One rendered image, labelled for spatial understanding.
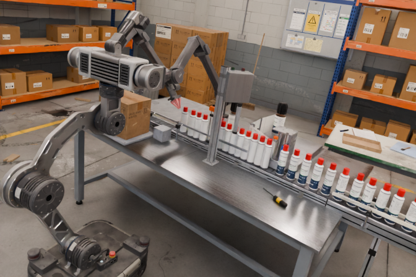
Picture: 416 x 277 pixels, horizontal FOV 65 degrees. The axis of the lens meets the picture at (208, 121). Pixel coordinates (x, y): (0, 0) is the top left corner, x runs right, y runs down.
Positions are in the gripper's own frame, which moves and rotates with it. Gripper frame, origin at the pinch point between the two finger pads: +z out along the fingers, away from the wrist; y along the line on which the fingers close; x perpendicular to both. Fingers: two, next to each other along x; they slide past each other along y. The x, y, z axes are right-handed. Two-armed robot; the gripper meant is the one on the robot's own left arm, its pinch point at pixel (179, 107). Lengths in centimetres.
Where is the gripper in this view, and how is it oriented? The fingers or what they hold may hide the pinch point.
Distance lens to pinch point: 252.4
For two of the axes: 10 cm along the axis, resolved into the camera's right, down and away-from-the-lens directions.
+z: 4.1, 9.1, -0.9
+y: 5.8, -1.9, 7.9
